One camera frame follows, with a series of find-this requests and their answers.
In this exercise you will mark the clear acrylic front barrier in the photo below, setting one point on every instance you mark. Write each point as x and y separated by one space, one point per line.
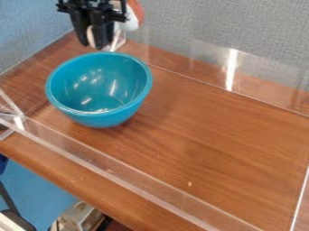
133 197

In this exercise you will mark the black chair leg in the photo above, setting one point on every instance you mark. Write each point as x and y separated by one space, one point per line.
11 220

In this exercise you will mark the white device under table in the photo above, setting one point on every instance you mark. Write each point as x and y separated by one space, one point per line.
81 217

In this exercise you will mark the clear acrylic corner bracket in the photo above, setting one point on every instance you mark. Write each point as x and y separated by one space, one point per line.
118 42

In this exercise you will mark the clear acrylic back barrier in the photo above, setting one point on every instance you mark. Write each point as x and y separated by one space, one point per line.
264 79

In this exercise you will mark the clear acrylic barrier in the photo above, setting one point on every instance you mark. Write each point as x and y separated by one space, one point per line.
133 197
264 79

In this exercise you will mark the blue bowl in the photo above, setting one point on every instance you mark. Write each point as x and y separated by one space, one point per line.
98 88

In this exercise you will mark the white brown toy mushroom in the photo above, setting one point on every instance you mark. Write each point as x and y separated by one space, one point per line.
136 17

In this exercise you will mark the clear acrylic left bracket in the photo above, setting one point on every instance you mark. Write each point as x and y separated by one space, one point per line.
10 114

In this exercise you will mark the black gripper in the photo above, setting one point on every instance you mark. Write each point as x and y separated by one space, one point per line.
104 12

